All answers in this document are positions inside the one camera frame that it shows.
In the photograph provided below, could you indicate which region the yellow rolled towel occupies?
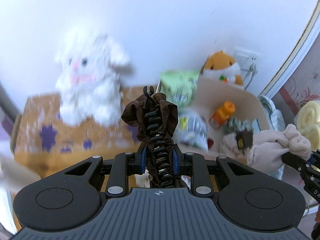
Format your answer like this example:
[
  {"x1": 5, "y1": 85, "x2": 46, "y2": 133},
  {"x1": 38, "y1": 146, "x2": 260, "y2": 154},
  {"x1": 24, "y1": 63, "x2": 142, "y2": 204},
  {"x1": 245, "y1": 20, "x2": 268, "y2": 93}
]
[{"x1": 294, "y1": 100, "x2": 320, "y2": 151}]

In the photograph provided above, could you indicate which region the orange hamster plush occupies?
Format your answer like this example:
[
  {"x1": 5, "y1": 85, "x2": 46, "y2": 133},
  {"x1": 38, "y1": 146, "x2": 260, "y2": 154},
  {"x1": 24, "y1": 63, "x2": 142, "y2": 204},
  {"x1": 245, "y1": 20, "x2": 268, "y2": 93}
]
[{"x1": 201, "y1": 50, "x2": 244, "y2": 87}]

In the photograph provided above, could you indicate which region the beige plush cloth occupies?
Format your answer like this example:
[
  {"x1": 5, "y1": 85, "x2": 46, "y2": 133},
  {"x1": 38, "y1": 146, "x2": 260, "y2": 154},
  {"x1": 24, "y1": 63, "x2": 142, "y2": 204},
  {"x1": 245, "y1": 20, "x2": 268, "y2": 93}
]
[{"x1": 246, "y1": 124, "x2": 311, "y2": 174}]

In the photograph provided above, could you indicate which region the green snack packet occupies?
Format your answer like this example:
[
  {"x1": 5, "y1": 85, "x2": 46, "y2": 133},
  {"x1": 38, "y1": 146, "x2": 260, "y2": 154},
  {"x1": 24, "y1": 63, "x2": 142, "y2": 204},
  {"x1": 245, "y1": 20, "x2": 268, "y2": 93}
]
[{"x1": 160, "y1": 70, "x2": 200, "y2": 107}]

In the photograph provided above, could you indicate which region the beige plastic storage bin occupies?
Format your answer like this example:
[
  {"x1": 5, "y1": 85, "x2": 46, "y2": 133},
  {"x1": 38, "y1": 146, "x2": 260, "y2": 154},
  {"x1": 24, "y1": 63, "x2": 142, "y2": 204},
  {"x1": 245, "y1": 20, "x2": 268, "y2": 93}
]
[{"x1": 178, "y1": 75, "x2": 269, "y2": 160}]

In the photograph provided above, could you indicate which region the patterned brown purple mat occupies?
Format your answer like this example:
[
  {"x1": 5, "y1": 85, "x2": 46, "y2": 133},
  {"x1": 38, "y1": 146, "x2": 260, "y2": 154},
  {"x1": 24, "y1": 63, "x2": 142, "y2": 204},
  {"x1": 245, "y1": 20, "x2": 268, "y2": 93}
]
[{"x1": 10, "y1": 94, "x2": 140, "y2": 177}]

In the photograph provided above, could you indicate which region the white wall socket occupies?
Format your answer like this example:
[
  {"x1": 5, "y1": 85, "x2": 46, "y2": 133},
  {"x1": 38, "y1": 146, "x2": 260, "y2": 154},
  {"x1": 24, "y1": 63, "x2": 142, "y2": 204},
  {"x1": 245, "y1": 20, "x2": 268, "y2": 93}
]
[{"x1": 232, "y1": 47, "x2": 260, "y2": 90}]

